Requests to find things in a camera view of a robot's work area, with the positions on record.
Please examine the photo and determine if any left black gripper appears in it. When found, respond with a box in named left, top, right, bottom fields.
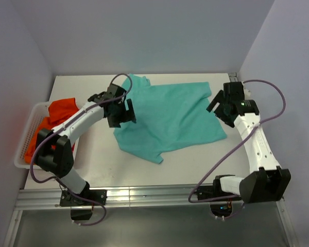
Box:
left=107, top=99, right=135, bottom=128

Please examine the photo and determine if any teal t-shirt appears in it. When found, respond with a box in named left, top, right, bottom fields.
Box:
left=113, top=74, right=227, bottom=164

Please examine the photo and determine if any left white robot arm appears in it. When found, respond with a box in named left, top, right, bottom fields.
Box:
left=30, top=99, right=136, bottom=205

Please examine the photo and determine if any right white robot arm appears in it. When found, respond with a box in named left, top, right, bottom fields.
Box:
left=207, top=90, right=291, bottom=203

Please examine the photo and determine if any orange t-shirt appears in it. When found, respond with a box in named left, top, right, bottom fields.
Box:
left=24, top=98, right=79, bottom=164

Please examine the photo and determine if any white plastic basket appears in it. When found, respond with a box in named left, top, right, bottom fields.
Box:
left=14, top=102, right=86, bottom=171

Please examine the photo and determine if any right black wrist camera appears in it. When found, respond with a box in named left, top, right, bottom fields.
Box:
left=224, top=82, right=260, bottom=116

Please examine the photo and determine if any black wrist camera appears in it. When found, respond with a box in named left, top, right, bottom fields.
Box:
left=88, top=84, right=127, bottom=103
left=224, top=82, right=260, bottom=116

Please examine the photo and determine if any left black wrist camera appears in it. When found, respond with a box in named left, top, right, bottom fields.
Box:
left=88, top=84, right=127, bottom=103

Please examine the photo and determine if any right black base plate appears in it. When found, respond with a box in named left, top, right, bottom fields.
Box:
left=196, top=185, right=241, bottom=202

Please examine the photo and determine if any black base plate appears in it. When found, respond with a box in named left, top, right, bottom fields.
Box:
left=59, top=189, right=107, bottom=207
left=196, top=185, right=241, bottom=202

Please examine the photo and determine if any front aluminium rail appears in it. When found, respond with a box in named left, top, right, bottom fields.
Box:
left=15, top=181, right=284, bottom=210

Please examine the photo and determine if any aluminium rail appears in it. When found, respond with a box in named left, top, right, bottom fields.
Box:
left=240, top=81, right=298, bottom=246
left=15, top=181, right=284, bottom=210

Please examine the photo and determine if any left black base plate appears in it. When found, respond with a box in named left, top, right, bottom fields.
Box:
left=59, top=189, right=107, bottom=207

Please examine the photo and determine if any right side aluminium rail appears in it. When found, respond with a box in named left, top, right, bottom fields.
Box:
left=240, top=81, right=298, bottom=246

